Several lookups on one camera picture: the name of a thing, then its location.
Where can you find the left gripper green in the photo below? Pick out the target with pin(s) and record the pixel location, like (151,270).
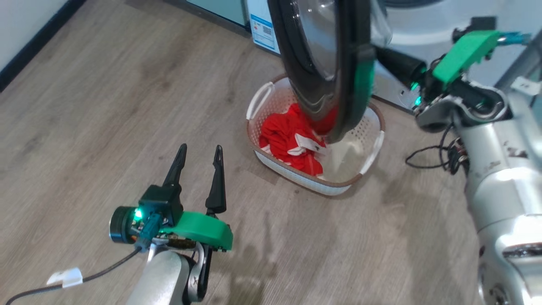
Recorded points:
(199,228)

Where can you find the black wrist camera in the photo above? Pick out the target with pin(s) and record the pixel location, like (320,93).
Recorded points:
(159,203)
(474,27)

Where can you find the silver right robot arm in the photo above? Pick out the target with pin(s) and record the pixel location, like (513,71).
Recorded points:
(499,169)

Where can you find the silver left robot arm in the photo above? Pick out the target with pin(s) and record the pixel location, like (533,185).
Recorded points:
(161,275)

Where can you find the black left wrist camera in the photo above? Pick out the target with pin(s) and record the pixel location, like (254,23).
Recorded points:
(159,203)

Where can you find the dark round washing machine door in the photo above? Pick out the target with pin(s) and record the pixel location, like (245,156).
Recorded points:
(296,63)

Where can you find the white perforated laundry basket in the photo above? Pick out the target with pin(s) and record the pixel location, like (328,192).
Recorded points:
(360,140)

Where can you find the white washing machine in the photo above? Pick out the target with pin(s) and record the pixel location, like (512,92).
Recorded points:
(423,25)

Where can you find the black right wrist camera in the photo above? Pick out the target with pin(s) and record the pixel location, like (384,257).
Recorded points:
(474,27)

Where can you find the blue energy label sticker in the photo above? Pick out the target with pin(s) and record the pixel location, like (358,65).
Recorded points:
(262,31)

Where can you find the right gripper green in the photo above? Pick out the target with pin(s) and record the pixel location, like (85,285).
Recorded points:
(465,53)

